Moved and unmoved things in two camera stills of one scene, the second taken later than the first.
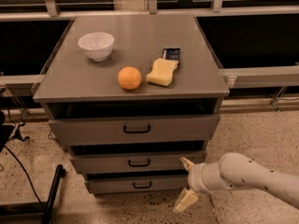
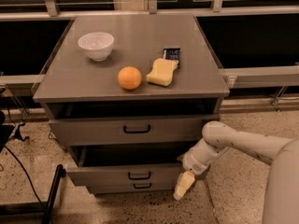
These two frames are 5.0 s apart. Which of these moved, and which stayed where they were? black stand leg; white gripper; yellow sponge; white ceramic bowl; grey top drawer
Moved: white gripper
Stayed: white ceramic bowl; yellow sponge; grey top drawer; black stand leg
